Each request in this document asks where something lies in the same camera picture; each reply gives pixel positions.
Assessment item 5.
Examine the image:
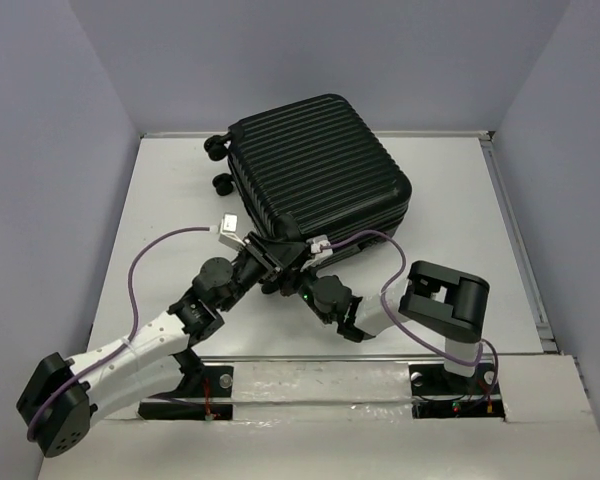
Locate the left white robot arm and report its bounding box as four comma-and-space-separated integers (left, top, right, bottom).
16, 233, 310, 458

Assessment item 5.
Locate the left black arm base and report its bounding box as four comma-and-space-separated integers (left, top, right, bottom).
137, 365, 234, 421

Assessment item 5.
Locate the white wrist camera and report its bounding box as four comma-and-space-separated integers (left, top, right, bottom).
301, 235, 333, 271
217, 213, 244, 251

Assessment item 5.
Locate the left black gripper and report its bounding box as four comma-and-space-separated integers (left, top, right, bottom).
219, 233, 306, 313

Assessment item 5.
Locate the black hard-shell suitcase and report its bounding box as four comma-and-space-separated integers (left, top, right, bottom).
203, 94, 413, 243

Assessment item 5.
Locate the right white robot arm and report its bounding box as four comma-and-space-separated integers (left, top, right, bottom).
281, 260, 490, 392

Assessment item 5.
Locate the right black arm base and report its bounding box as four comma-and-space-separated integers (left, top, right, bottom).
409, 363, 505, 420

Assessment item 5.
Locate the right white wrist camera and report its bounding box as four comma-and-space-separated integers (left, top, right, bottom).
301, 235, 333, 271

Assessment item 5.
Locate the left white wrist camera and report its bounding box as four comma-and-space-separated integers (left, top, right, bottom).
217, 213, 244, 251

